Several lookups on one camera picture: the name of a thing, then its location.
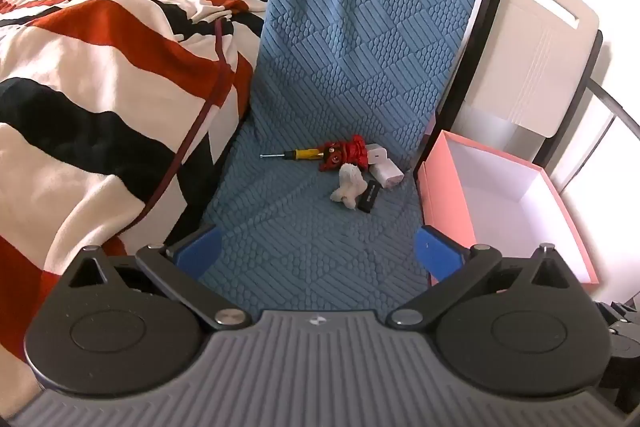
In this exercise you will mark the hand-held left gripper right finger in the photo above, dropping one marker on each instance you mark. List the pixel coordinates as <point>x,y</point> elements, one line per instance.
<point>440,252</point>

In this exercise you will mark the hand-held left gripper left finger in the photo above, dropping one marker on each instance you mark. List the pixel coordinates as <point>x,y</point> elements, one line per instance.
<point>200,252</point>

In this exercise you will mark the pink cardboard box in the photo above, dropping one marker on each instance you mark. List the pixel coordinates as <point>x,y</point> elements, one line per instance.
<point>447,197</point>

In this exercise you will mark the small black stick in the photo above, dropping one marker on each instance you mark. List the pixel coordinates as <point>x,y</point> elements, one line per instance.
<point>369,197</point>

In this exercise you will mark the white charger plug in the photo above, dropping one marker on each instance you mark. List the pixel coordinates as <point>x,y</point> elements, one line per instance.
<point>385,167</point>

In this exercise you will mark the white plush toy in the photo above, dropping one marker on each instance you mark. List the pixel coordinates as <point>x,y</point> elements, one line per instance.
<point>350,187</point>

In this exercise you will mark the red toy robot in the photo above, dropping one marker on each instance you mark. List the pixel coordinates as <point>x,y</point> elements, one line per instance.
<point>347,152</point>

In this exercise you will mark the yellow screwdriver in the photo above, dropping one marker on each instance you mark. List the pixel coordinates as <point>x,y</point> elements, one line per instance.
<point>300,154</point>

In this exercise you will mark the red black white striped blanket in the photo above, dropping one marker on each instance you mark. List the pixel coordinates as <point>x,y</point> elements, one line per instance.
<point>100,107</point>

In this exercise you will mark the blue textured seat cushion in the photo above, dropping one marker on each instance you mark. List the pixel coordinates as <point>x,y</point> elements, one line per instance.
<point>350,57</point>

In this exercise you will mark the white folding chair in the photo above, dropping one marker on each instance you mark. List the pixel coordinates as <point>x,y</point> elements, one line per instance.
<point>535,47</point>

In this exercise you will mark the black metal rail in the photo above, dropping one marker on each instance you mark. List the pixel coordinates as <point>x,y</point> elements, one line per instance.
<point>615,99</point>

